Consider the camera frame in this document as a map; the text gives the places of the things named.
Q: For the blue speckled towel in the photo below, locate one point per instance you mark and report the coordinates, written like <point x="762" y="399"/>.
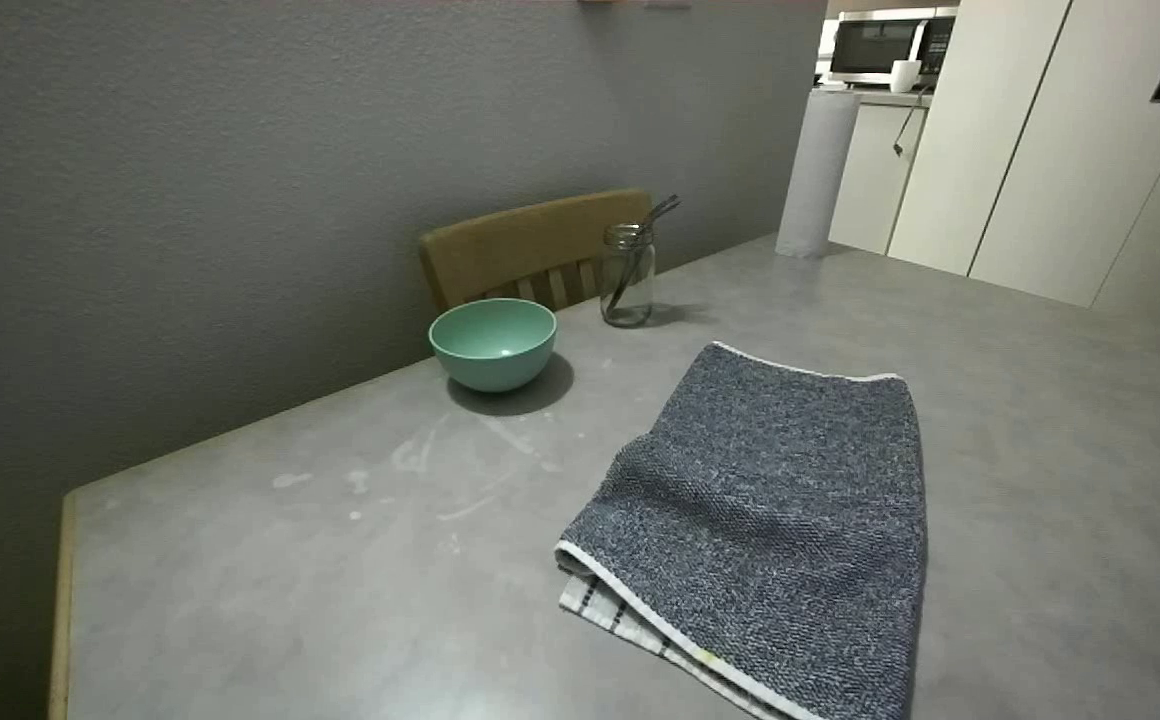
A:
<point x="767" y="538"/>

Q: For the green ceramic bowl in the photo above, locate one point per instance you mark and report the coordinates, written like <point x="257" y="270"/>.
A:
<point x="492" y="345"/>

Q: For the glass jar with straw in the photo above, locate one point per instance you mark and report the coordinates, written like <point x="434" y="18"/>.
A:
<point x="630" y="265"/>

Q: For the white kitchen cabinet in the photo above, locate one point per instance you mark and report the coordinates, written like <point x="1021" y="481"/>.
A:
<point x="877" y="170"/>

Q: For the black microwave oven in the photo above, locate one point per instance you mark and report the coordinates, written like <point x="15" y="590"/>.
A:
<point x="873" y="44"/>

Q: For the wooden chair by wall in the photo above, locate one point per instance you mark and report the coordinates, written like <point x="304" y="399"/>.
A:
<point x="544" y="249"/>

